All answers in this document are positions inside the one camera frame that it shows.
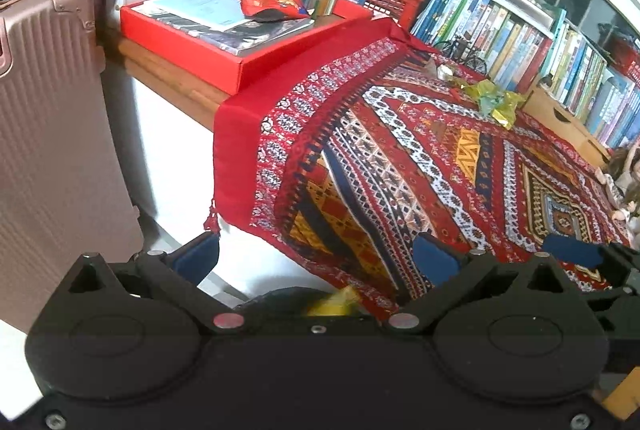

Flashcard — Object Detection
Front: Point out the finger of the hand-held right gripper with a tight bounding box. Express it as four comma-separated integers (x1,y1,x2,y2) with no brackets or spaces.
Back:
577,282,640,333
541,234,640,283

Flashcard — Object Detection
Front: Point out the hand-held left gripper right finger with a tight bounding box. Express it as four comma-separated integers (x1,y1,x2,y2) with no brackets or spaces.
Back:
385,231,582,333

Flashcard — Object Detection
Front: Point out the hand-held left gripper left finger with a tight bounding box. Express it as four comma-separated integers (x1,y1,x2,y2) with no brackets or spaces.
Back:
64,231,247,333

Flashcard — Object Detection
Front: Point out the yellow wrapper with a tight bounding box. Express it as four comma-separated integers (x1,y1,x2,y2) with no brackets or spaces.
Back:
306,286,362,317

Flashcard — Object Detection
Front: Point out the yellow green plastic bag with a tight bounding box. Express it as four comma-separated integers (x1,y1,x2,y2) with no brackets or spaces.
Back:
464,78,527,131

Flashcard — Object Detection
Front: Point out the long haired doll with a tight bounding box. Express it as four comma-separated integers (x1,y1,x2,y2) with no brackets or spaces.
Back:
596,144,640,251

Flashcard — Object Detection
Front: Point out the red patterned tablecloth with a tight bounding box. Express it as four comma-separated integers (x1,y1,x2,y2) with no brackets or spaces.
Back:
202,14,637,327

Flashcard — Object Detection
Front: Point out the wooden drawer box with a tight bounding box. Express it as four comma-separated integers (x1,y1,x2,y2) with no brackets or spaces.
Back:
519,84,612,167

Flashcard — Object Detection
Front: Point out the pink ribbed suitcase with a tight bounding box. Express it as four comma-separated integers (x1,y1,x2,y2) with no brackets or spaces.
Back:
0,0,147,337

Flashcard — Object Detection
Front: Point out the row of thin picture books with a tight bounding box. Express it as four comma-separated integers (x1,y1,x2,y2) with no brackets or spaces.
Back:
536,16,640,151

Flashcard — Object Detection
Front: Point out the folded gold foil wrapper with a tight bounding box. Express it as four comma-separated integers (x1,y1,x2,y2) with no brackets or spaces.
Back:
449,76,482,94

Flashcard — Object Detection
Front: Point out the red flat box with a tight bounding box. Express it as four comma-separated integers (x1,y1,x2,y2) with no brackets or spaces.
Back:
119,0,375,96

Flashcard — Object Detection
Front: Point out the miniature black bicycle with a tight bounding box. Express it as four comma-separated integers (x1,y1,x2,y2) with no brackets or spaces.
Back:
431,36,489,74

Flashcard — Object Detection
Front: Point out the dark glossy magazine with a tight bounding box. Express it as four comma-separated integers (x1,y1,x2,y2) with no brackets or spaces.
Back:
197,16,315,57

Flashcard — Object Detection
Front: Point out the row of colourful children's books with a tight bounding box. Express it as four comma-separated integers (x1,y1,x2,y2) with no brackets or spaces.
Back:
409,0,567,96

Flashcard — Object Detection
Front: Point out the light blue paper sheet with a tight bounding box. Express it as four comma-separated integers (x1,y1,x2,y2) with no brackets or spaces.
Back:
149,0,247,29

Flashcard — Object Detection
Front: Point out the red snack bag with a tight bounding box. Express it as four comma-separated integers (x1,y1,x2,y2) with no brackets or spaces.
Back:
236,0,312,21

